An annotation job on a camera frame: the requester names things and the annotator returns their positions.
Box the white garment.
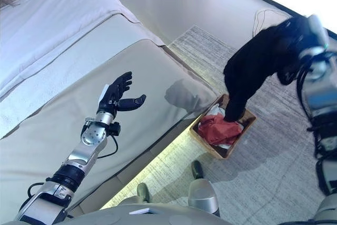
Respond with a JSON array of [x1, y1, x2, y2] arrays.
[[199, 103, 243, 151]]

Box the beige bed cover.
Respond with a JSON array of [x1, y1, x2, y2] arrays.
[[0, 39, 219, 191]]

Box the small beige wavy rug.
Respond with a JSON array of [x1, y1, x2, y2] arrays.
[[252, 8, 293, 37]]

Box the robot right leg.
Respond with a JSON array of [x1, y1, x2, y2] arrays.
[[187, 160, 221, 218]]

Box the white duvet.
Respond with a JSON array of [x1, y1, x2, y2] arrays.
[[0, 0, 140, 99]]

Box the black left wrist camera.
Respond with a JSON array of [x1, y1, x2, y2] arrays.
[[109, 121, 121, 136]]

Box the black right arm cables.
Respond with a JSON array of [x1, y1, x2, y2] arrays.
[[296, 51, 337, 157]]

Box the beige upholstered bed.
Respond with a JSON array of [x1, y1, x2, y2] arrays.
[[0, 0, 219, 210]]

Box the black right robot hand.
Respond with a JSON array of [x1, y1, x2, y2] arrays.
[[286, 13, 330, 57]]

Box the robot left leg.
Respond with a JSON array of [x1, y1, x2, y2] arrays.
[[136, 182, 152, 204]]

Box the black garment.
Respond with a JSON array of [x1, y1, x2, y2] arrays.
[[223, 16, 314, 123]]

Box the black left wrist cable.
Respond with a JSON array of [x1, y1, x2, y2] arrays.
[[98, 135, 119, 159]]

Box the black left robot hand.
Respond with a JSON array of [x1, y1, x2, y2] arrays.
[[97, 71, 147, 118]]

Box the brown wicker basket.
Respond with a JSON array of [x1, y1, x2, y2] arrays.
[[189, 93, 257, 160]]

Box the orange garment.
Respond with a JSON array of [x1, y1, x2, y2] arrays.
[[197, 113, 242, 145]]

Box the robot leg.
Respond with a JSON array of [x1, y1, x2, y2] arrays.
[[187, 160, 221, 218], [136, 182, 152, 204]]

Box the grey robot torso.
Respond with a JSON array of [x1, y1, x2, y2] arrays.
[[63, 201, 230, 225]]

